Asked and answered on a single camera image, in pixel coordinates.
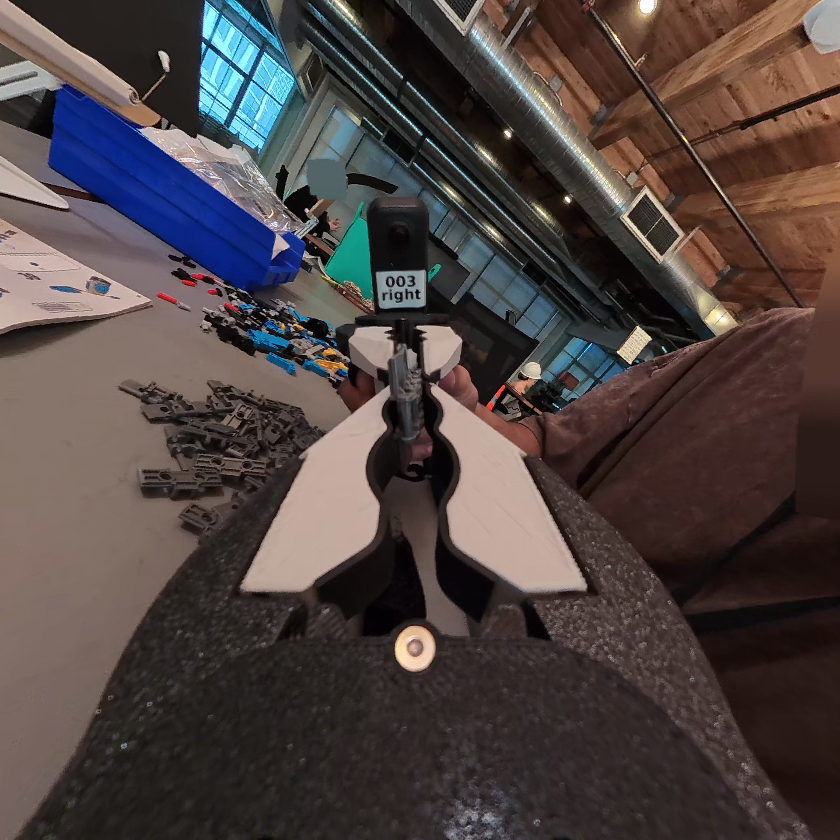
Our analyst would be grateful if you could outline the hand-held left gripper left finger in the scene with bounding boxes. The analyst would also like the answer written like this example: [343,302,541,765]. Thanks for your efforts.
[239,386,403,599]

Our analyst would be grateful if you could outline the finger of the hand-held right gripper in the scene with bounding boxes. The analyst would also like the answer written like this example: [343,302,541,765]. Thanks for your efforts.
[348,328,396,385]
[419,326,465,383]

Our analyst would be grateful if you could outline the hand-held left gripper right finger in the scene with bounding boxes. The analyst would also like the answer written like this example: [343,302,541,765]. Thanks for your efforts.
[428,386,589,619]

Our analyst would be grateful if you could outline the pile of grey track links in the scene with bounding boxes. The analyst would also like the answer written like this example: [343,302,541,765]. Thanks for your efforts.
[117,378,329,537]

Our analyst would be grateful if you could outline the grey desk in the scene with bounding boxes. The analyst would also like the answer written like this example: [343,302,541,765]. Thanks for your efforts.
[0,120,371,840]

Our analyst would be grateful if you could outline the person's right hand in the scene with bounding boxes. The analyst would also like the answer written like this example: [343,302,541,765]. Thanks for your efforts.
[336,364,480,465]

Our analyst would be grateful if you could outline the black equipment case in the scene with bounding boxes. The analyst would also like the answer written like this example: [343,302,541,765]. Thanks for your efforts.
[451,294,540,406]

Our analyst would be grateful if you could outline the heap of mixed coloured bricks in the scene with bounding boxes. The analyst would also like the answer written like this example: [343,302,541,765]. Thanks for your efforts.
[199,297,353,383]

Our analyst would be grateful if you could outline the clear plastic bags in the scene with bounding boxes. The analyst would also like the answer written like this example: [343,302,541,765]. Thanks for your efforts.
[140,126,307,238]

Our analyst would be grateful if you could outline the scattered black and red pins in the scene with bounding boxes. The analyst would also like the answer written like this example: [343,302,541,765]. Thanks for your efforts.
[156,251,228,314]

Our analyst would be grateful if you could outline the large paned window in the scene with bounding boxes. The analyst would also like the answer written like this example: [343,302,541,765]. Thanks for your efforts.
[196,0,299,153]

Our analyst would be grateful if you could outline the white vent grille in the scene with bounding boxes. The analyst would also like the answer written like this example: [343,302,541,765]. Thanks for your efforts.
[619,185,688,265]
[428,0,488,35]

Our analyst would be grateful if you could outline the blue plastic bin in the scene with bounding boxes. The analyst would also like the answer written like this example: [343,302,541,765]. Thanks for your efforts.
[48,84,307,293]

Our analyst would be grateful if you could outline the open instruction booklet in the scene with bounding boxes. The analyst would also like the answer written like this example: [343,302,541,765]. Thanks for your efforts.
[0,218,154,337]

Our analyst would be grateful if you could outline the black partition panel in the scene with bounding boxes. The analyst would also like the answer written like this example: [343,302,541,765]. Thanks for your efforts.
[13,0,207,139]

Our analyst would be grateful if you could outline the white ceiling dome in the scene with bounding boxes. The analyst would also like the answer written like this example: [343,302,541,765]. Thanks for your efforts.
[802,0,840,58]

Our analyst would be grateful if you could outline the silver ventilation duct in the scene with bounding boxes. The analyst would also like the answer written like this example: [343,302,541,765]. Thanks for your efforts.
[301,0,740,337]

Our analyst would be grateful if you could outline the white wall sign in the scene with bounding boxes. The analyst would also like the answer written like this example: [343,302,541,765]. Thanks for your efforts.
[616,325,654,365]

